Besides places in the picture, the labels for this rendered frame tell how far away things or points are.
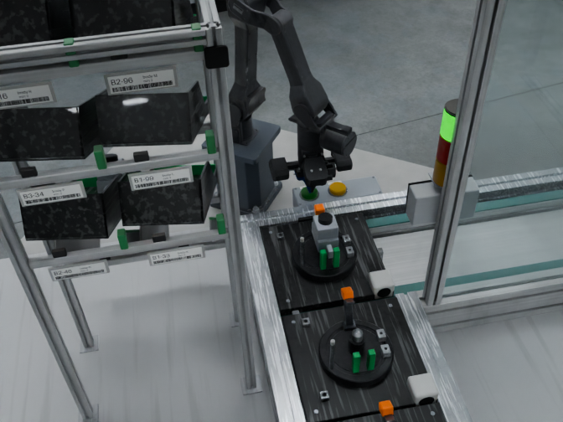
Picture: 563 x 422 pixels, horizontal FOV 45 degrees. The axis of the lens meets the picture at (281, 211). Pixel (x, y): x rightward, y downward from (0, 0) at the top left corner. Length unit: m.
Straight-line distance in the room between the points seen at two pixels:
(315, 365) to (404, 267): 0.36
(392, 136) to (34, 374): 2.31
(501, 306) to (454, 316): 0.10
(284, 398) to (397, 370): 0.22
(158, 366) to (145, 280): 0.24
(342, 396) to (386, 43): 3.09
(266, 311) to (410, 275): 0.34
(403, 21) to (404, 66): 0.52
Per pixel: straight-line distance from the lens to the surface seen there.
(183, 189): 1.06
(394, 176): 1.84
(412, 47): 4.12
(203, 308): 1.53
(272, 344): 1.34
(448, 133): 1.15
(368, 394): 1.27
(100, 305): 1.59
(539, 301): 1.55
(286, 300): 1.39
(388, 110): 3.57
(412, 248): 1.58
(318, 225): 1.37
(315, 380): 1.28
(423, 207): 1.24
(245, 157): 1.58
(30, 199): 0.99
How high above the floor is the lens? 2.06
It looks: 44 degrees down
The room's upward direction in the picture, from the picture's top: 2 degrees counter-clockwise
